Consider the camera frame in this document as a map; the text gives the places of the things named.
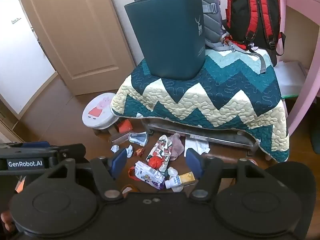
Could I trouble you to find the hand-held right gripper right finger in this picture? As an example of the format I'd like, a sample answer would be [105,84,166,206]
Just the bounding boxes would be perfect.
[185,148,267,203]

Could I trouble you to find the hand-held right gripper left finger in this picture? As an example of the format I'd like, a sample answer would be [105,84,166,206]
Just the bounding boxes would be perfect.
[44,148,128,202]

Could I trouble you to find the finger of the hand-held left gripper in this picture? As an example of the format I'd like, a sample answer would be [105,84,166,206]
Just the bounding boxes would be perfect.
[0,141,58,155]
[48,143,87,169]

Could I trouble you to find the dark teal trash bin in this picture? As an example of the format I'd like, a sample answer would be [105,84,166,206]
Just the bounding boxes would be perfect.
[124,0,207,80]

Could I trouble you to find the person's left hand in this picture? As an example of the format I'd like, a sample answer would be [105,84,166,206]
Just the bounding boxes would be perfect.
[0,211,13,234]

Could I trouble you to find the white paper sheet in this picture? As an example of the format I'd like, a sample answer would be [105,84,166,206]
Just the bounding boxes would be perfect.
[184,137,211,158]

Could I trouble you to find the yellow drink carton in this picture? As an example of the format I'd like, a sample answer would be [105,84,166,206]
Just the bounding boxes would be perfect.
[178,171,196,186]

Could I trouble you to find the small hair comb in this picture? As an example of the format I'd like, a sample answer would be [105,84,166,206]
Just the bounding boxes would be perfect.
[108,133,131,144]

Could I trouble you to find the small white plastic bottle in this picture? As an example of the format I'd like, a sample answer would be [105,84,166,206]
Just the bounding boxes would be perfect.
[164,175,182,189]

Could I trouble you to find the purple white drink carton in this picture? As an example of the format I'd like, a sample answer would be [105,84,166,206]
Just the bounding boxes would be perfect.
[134,161,166,190]

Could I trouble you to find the printed snack bag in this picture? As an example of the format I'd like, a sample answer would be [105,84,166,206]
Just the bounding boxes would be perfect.
[146,135,176,171]

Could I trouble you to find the round white cartoon stool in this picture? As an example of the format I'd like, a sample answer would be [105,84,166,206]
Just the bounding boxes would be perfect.
[82,92,119,131]

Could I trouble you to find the zigzag quilted blanket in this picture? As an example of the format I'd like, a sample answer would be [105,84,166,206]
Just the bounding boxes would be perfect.
[110,47,290,163]

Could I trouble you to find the white cabinet door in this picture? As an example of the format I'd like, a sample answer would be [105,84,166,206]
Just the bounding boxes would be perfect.
[0,0,58,121]

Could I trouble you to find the beige wooden door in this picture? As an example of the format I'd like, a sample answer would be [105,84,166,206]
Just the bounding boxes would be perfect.
[15,0,137,97]

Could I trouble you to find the pink desk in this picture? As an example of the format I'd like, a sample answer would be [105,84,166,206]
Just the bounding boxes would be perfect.
[276,0,320,141]

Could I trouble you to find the white storage box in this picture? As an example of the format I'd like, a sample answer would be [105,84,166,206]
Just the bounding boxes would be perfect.
[272,60,309,98]

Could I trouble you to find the purple grey backpack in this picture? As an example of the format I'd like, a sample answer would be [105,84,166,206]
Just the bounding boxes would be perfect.
[134,0,267,74]

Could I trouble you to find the red black backpack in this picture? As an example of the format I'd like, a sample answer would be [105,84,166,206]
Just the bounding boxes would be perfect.
[223,0,287,67]

